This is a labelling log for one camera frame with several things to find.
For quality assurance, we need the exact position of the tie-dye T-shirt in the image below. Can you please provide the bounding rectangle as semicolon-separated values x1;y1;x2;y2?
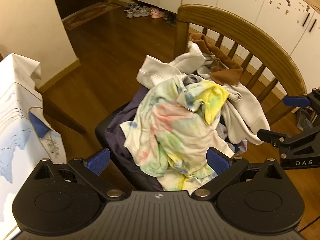
122;76;237;192

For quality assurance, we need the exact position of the table with printed cloth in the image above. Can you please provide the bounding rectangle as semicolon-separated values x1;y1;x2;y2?
0;53;67;240

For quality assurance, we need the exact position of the white hoodie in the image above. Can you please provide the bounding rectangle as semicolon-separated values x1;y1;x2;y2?
136;41;272;145

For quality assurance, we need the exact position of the row of shoes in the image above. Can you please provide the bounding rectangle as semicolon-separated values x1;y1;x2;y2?
124;2;178;27

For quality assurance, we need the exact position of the patterned rug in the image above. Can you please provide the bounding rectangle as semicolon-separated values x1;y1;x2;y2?
62;2;122;30

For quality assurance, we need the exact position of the brown garment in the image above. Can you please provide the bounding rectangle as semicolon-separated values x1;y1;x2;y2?
189;33;244;85

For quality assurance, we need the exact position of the wooden chair with curved back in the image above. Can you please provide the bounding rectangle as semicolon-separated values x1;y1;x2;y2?
174;4;308;125

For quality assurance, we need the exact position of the white cabinet with stickers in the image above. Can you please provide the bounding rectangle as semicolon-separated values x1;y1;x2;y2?
129;0;320;98

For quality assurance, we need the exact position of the dark wooden table leg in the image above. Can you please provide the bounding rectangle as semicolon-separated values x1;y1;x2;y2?
35;87;87;135

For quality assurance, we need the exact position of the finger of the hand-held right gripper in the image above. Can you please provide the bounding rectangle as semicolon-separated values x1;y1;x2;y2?
283;88;320;125
257;129;293;147

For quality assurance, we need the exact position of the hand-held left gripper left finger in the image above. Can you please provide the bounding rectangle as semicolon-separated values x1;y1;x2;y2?
33;148;125;201

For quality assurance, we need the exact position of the dark navy garment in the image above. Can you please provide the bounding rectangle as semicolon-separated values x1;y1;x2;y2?
105;85;165;192

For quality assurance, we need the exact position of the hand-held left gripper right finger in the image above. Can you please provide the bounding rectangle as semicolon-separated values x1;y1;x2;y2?
191;147;284;201

